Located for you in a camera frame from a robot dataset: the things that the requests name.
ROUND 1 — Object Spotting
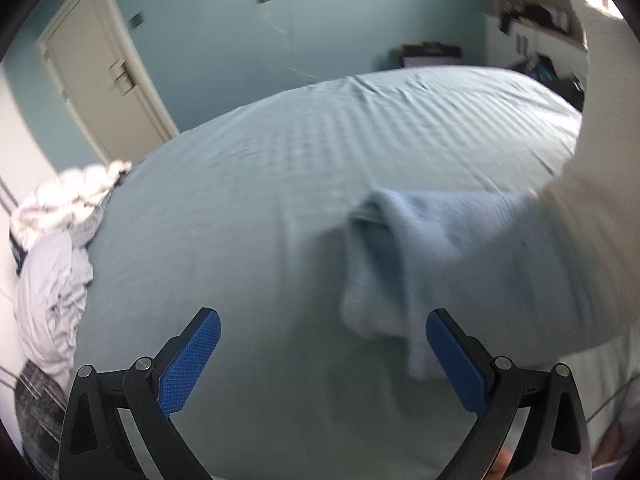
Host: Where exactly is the dark patterned cloth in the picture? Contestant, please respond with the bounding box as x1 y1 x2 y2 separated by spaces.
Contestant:
12 360 69 467

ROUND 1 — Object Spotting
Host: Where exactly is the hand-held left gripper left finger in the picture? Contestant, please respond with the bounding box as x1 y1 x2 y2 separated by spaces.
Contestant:
57 307 222 480

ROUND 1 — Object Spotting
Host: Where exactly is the cream room door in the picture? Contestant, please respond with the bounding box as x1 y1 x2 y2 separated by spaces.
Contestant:
37 0 180 163

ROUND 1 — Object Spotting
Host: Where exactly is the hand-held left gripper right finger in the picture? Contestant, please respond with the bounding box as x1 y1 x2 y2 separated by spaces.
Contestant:
425 308 593 480

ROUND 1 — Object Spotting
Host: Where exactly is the grey crumpled bedsheet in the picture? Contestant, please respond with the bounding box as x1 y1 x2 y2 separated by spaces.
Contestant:
12 232 96 387

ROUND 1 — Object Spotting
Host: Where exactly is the white low cabinet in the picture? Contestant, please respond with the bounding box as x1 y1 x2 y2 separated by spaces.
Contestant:
487 15 588 92

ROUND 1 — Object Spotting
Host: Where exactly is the cream and blue knit sweater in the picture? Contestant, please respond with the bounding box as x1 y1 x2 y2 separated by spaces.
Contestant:
340 0 640 381

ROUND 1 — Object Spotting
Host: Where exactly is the black garbage bag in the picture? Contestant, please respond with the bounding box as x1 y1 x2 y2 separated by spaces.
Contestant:
507 55 586 111

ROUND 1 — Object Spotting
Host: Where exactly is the bed with light blue sheet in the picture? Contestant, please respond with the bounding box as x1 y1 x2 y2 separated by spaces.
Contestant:
75 67 601 480

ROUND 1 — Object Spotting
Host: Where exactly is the white crumpled duvet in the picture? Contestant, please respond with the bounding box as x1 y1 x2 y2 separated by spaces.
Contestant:
10 160 133 249

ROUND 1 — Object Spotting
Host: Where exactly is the black garment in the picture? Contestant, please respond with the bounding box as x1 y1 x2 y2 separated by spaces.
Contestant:
500 2 569 34

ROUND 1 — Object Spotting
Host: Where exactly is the black box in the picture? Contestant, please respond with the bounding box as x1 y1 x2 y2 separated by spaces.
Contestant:
390 42 463 69

